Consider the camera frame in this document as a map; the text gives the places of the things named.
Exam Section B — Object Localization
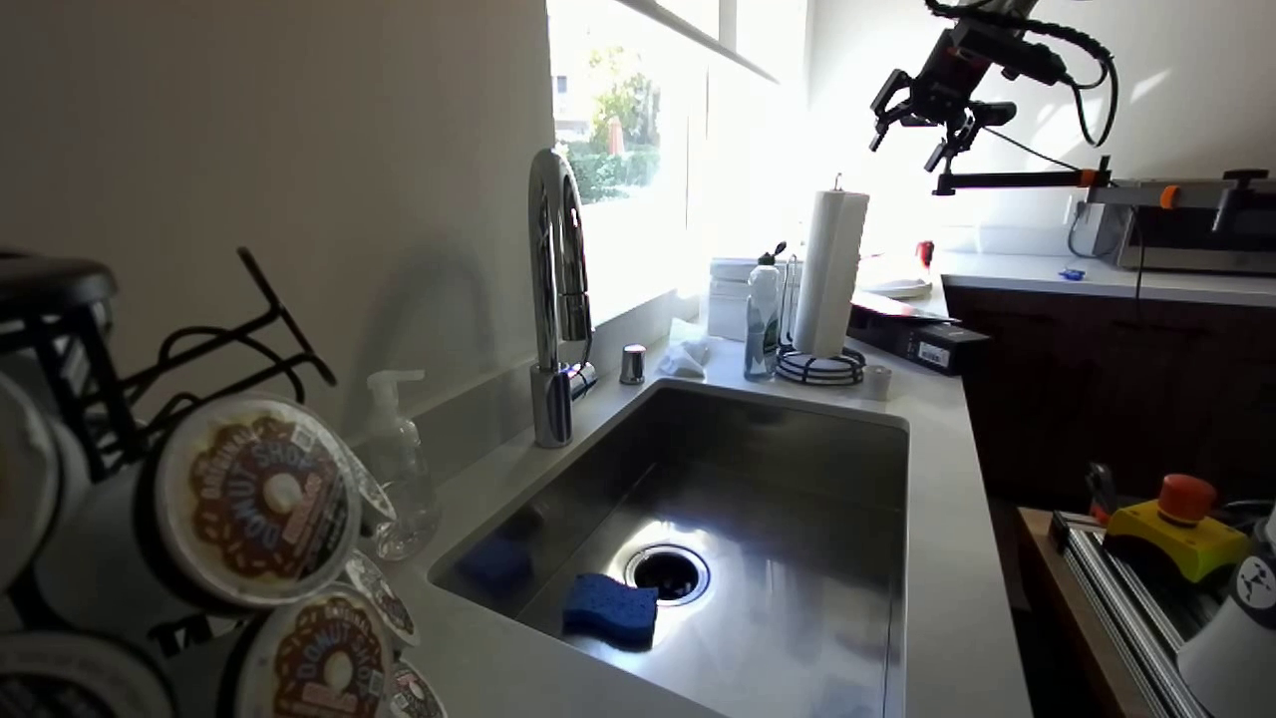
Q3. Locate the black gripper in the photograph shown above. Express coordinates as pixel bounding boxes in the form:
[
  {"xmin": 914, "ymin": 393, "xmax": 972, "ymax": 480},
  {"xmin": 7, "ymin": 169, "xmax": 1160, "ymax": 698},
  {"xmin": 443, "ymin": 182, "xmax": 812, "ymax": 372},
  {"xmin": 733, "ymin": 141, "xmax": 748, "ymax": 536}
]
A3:
[{"xmin": 867, "ymin": 28, "xmax": 1030, "ymax": 177}]

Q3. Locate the white paper towel roll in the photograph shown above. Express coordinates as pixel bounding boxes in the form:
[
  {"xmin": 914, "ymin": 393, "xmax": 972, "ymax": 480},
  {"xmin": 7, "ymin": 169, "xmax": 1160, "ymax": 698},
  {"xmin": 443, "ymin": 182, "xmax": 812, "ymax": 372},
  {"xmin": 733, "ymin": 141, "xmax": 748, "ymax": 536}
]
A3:
[{"xmin": 790, "ymin": 182, "xmax": 877, "ymax": 360}]

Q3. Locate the black clamp bar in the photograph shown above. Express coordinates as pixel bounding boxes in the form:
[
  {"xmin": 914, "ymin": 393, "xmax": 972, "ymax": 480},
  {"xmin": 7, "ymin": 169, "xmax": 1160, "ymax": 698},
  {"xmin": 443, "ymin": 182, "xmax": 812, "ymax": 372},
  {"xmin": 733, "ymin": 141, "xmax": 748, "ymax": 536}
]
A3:
[{"xmin": 928, "ymin": 153, "xmax": 1116, "ymax": 199}]

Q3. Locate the white bowl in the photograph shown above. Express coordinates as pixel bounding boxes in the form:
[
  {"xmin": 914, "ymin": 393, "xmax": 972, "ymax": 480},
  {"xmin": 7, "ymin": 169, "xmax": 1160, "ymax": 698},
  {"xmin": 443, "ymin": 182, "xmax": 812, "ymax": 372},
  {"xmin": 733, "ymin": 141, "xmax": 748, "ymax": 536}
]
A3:
[{"xmin": 867, "ymin": 270, "xmax": 942, "ymax": 308}]

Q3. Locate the black box with white label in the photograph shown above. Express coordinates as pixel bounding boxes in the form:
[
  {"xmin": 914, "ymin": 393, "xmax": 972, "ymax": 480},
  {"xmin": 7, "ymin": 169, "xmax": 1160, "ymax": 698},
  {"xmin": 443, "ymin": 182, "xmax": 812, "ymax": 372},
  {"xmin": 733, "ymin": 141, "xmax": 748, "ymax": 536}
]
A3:
[{"xmin": 914, "ymin": 319, "xmax": 991, "ymax": 375}]

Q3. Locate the clear dish soap bottle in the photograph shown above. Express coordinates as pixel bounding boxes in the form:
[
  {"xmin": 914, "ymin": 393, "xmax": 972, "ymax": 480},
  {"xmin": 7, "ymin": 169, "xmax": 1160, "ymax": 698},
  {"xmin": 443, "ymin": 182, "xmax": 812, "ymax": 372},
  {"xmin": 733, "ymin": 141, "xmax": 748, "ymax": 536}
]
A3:
[{"xmin": 742, "ymin": 257, "xmax": 790, "ymax": 383}]

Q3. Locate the white plastic container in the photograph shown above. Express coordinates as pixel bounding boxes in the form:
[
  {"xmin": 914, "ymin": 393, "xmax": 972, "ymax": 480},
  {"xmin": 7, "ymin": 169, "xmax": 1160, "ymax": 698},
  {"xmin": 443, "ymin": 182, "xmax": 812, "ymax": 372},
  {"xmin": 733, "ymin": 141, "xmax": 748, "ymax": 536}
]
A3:
[{"xmin": 701, "ymin": 251, "xmax": 760, "ymax": 347}]

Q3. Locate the silver metal appliance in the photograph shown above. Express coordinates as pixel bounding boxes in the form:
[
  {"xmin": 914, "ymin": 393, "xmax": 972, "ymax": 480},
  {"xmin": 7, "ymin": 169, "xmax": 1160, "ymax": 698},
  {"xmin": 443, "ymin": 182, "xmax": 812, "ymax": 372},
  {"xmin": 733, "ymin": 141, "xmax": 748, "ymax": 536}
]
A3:
[{"xmin": 1083, "ymin": 169, "xmax": 1276, "ymax": 278}]

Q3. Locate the green outdoor foliage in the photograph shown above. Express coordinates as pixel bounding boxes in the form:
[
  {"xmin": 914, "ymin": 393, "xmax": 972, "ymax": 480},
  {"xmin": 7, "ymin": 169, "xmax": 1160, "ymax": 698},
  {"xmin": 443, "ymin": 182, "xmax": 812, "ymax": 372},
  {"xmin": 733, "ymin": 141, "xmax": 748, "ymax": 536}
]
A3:
[{"xmin": 583, "ymin": 46, "xmax": 667, "ymax": 207}]

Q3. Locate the dark wooden cabinet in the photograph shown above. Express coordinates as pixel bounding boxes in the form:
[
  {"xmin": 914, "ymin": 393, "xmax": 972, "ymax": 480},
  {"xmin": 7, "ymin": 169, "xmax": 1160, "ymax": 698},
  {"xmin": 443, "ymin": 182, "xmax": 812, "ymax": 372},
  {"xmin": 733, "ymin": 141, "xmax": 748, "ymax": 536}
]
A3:
[{"xmin": 936, "ymin": 278, "xmax": 1276, "ymax": 513}]

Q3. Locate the white crumpled cloth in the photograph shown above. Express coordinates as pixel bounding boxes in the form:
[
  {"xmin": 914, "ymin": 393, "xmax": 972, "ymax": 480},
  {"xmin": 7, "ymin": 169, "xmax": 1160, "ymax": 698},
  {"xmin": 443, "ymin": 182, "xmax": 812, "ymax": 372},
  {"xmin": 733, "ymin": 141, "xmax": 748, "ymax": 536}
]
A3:
[{"xmin": 655, "ymin": 316, "xmax": 721, "ymax": 383}]

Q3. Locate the small metal cup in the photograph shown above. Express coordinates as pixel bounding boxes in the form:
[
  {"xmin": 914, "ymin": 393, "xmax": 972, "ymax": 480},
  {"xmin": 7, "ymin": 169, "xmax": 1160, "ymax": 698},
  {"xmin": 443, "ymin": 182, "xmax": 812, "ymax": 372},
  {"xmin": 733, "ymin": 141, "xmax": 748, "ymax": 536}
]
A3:
[{"xmin": 613, "ymin": 338, "xmax": 649, "ymax": 391}]

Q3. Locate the chrome gooseneck faucet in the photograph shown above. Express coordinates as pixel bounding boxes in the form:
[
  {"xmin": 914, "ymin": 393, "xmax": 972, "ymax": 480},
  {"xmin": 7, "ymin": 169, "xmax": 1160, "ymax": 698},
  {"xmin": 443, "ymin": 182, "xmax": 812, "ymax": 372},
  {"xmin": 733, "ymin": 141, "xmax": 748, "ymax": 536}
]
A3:
[{"xmin": 524, "ymin": 145, "xmax": 599, "ymax": 452}]

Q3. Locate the stainless steel sink basin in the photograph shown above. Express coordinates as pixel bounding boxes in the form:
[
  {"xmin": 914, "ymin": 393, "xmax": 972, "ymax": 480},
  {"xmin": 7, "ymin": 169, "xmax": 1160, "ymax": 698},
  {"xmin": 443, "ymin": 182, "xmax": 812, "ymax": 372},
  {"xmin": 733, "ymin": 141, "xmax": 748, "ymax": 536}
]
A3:
[{"xmin": 429, "ymin": 375, "xmax": 914, "ymax": 718}]

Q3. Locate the black sink drain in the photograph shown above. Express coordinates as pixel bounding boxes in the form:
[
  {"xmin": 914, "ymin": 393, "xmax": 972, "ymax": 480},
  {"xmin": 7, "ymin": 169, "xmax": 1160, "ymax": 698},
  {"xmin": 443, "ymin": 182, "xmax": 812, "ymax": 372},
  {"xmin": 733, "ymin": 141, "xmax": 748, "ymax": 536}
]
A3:
[{"xmin": 616, "ymin": 538, "xmax": 717, "ymax": 612}]

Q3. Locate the blue sponge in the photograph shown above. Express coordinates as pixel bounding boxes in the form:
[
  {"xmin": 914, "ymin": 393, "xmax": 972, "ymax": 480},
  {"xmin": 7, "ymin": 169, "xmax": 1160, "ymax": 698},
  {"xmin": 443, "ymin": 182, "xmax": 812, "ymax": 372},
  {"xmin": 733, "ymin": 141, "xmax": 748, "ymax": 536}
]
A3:
[{"xmin": 556, "ymin": 572, "xmax": 660, "ymax": 655}]

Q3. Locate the clear soap pump dispenser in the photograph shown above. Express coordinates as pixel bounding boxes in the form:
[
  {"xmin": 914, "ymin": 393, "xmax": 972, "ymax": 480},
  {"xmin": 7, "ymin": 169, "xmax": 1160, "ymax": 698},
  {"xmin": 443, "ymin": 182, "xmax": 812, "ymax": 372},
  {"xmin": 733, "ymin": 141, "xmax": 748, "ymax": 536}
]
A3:
[{"xmin": 353, "ymin": 368, "xmax": 438, "ymax": 566}]

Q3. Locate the coffee pod with donut label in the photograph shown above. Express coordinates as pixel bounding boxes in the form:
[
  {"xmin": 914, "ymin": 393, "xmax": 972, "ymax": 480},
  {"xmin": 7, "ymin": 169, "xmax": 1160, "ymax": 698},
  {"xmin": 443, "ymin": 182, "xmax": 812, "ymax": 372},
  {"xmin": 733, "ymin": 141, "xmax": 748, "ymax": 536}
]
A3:
[
  {"xmin": 134, "ymin": 393, "xmax": 368, "ymax": 614},
  {"xmin": 231, "ymin": 584, "xmax": 413, "ymax": 718},
  {"xmin": 0, "ymin": 629, "xmax": 175, "ymax": 718}
]

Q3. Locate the black coffee pod rack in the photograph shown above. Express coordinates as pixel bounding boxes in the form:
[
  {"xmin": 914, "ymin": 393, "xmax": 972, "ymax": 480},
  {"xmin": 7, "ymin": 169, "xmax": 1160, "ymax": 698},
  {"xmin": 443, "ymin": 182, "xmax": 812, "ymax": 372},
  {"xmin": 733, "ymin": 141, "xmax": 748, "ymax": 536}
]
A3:
[{"xmin": 0, "ymin": 243, "xmax": 341, "ymax": 718}]

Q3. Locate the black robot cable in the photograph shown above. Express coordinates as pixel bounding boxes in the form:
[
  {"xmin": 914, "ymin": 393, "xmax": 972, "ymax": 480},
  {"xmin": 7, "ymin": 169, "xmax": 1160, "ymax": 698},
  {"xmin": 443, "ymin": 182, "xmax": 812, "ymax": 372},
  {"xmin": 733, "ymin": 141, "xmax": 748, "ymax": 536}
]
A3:
[{"xmin": 1022, "ymin": 16, "xmax": 1125, "ymax": 153}]

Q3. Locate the metal wire paper towel holder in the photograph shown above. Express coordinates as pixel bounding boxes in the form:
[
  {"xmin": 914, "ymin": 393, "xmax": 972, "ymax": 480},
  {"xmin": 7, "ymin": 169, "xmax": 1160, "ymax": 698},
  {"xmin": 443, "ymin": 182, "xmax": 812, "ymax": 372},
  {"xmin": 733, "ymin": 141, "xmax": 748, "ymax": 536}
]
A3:
[{"xmin": 773, "ymin": 169, "xmax": 871, "ymax": 391}]

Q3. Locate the metal table rail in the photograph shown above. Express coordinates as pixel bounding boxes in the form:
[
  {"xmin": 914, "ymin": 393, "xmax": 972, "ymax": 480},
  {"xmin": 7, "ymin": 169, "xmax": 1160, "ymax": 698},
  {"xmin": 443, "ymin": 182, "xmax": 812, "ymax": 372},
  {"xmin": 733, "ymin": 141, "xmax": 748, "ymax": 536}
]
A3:
[{"xmin": 1049, "ymin": 510, "xmax": 1209, "ymax": 718}]

